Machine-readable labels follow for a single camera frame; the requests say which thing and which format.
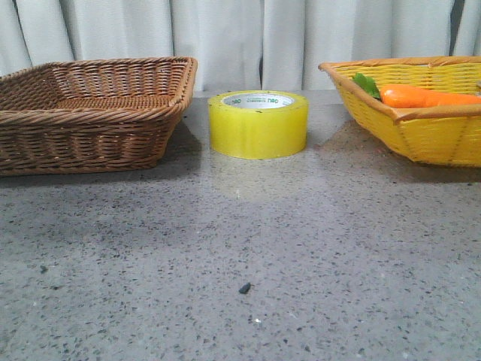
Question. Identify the white curtain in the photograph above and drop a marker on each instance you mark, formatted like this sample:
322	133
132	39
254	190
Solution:
238	44

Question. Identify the yellow woven basket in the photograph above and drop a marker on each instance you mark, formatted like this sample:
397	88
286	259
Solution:
446	135

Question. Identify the yellow tape roll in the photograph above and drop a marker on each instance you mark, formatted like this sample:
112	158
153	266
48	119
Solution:
257	124

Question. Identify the orange toy carrot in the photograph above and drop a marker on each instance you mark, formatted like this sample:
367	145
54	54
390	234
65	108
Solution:
406	96

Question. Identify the brown wicker basket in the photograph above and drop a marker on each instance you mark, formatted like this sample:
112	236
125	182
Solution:
93	115

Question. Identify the small black debris piece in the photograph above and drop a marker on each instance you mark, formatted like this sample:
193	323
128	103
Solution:
245	288

